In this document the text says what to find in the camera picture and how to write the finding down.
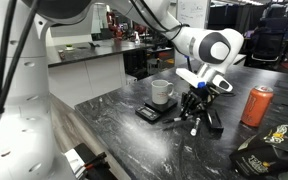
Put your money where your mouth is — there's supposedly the red robot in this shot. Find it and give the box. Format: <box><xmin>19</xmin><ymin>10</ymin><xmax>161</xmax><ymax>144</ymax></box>
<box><xmin>105</xmin><ymin>10</ymin><xmax>126</xmax><ymax>40</ymax></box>

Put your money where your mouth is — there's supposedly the clear spray bottle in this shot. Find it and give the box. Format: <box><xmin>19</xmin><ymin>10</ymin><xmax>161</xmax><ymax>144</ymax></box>
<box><xmin>133</xmin><ymin>31</ymin><xmax>141</xmax><ymax>45</ymax></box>

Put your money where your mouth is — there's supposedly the whiteboard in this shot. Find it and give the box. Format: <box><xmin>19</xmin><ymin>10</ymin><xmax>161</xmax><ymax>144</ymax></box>
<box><xmin>176</xmin><ymin>0</ymin><xmax>212</xmax><ymax>30</ymax></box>

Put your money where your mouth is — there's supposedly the black digital scale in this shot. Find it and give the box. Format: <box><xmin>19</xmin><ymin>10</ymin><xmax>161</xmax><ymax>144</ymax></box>
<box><xmin>134</xmin><ymin>96</ymin><xmax>179</xmax><ymax>123</ymax></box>

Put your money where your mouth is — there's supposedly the small can on counter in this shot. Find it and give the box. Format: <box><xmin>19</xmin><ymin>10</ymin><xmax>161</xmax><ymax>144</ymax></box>
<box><xmin>57</xmin><ymin>49</ymin><xmax>67</xmax><ymax>61</ymax></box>

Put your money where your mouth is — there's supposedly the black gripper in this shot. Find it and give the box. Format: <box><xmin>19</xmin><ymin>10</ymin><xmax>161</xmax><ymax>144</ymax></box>
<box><xmin>181</xmin><ymin>85</ymin><xmax>219</xmax><ymax>120</ymax></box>

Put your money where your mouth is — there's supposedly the thick black cable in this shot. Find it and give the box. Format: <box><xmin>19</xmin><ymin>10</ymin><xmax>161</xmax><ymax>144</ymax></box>
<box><xmin>0</xmin><ymin>0</ymin><xmax>19</xmax><ymax>113</ymax></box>
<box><xmin>0</xmin><ymin>0</ymin><xmax>41</xmax><ymax>113</ymax></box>

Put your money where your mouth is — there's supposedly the black marker with white label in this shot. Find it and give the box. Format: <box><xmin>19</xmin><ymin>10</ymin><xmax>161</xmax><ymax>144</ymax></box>
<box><xmin>189</xmin><ymin>116</ymin><xmax>203</xmax><ymax>137</ymax></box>

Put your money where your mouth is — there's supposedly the orange drink can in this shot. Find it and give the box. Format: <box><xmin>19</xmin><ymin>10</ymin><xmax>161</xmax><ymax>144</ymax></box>
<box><xmin>240</xmin><ymin>84</ymin><xmax>275</xmax><ymax>128</ymax></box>

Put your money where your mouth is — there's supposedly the black rectangular case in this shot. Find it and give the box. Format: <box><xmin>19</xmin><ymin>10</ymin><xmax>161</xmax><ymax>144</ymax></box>
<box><xmin>205</xmin><ymin>107</ymin><xmax>225</xmax><ymax>132</ymax></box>

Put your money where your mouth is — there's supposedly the black coffee bag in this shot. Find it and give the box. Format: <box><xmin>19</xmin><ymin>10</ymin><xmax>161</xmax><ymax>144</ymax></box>
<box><xmin>228</xmin><ymin>122</ymin><xmax>288</xmax><ymax>178</ymax></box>

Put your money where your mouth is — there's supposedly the white mug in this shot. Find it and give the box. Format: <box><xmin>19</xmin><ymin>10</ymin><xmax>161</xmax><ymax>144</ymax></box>
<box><xmin>150</xmin><ymin>79</ymin><xmax>175</xmax><ymax>106</ymax></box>

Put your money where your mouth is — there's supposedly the black clamp with orange handle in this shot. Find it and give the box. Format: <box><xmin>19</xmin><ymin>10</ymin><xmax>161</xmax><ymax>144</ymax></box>
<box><xmin>73</xmin><ymin>143</ymin><xmax>119</xmax><ymax>180</ymax></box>

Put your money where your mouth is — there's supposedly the black mesh office chair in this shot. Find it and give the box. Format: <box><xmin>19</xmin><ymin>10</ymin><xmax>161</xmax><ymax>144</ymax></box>
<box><xmin>249</xmin><ymin>17</ymin><xmax>287</xmax><ymax>69</ymax></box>

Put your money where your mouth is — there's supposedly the white cabinet with black counter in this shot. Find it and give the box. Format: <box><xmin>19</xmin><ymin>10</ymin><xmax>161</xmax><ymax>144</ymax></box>
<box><xmin>46</xmin><ymin>37</ymin><xmax>156</xmax><ymax>109</ymax></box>

